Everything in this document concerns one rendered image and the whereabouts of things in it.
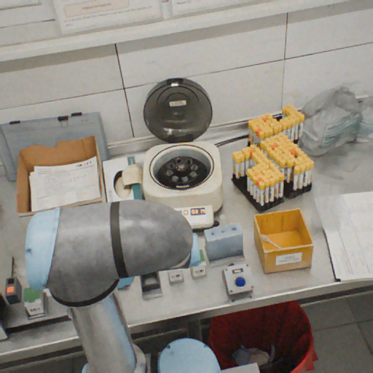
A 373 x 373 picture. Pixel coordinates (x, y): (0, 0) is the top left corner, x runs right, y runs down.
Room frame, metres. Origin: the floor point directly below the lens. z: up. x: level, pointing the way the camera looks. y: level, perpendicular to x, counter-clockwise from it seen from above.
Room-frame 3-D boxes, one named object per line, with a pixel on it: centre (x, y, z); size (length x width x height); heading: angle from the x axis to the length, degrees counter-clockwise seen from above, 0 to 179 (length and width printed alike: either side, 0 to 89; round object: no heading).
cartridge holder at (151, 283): (0.89, 0.12, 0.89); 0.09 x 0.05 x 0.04; 5
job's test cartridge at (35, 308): (0.83, 0.41, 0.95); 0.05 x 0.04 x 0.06; 6
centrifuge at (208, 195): (1.20, 0.00, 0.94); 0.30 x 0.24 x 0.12; 177
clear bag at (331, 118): (1.43, -0.50, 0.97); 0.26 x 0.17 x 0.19; 117
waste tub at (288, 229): (0.95, -0.25, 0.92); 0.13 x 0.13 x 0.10; 3
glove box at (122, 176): (1.23, 0.18, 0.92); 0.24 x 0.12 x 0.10; 6
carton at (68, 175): (1.23, 0.37, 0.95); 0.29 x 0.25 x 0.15; 6
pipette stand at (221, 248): (0.96, -0.09, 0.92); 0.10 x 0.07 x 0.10; 98
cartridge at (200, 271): (0.91, -0.01, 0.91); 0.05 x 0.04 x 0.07; 6
